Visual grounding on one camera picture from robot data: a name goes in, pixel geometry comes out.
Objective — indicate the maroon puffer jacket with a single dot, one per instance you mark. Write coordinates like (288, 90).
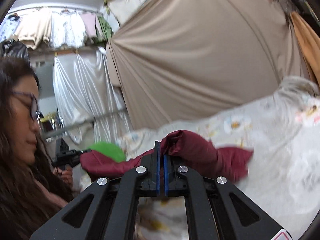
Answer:
(195, 151)

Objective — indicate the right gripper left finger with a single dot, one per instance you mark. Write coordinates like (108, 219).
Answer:
(150, 185)

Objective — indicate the green round object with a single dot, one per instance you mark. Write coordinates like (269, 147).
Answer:
(109, 150)

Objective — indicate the floral fleece blanket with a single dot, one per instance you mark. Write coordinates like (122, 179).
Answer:
(282, 132)

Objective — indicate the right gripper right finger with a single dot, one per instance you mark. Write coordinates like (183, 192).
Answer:
(174, 171)

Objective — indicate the operator left hand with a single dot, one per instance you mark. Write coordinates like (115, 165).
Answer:
(65, 175)

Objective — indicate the hanging light clothes row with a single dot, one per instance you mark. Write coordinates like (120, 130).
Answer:
(59, 29)

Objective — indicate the orange hanging garment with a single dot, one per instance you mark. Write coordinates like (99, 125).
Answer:
(308, 41)

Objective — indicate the beige curtain sheet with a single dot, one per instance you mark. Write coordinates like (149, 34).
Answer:
(189, 59)

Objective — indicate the woman operator head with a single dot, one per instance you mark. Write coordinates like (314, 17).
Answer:
(30, 193)

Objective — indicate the silver satin curtain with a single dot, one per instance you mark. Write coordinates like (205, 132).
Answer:
(91, 109)

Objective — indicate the purple eyeglasses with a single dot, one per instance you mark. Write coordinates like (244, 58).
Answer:
(33, 106)

